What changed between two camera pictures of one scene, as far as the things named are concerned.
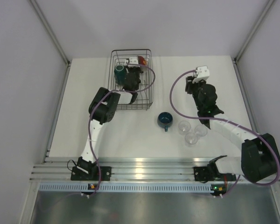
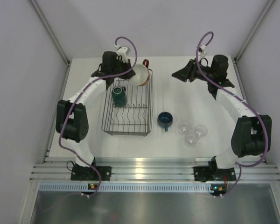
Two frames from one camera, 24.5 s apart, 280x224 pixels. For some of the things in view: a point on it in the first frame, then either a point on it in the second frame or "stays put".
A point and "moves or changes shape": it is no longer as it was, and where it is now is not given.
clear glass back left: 184,126 stays put
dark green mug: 119,73 moves or changes shape
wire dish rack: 131,75 moves or changes shape
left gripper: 140,70 → 127,65
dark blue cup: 164,119 stays put
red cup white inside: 141,60 moves or changes shape
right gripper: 190,85 → 182,74
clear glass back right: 200,130 stays put
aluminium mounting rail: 59,169 stays put
